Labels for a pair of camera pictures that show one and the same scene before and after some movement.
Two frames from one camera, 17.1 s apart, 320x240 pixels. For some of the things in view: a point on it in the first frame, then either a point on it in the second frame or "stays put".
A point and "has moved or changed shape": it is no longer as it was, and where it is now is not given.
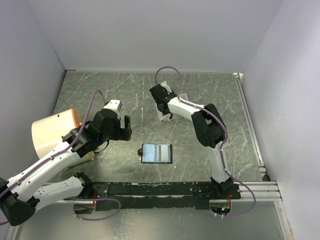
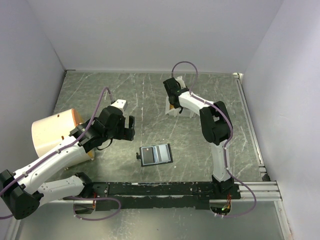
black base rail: [109, 196] stays put
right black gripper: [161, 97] to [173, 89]
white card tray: [182, 96] has moved or changed shape
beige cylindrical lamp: [47, 133] stays put
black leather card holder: [156, 153] stays put
